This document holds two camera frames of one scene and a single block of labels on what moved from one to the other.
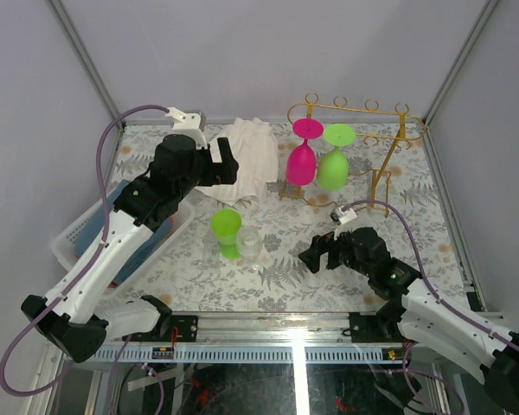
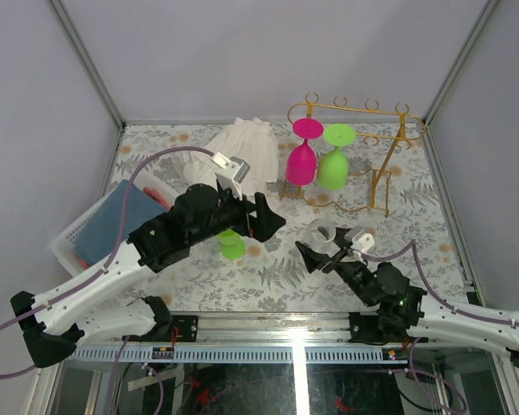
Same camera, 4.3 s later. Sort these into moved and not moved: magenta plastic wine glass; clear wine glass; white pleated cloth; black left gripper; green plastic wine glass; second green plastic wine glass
Moved: clear wine glass; black left gripper
Not moved: magenta plastic wine glass; second green plastic wine glass; green plastic wine glass; white pleated cloth
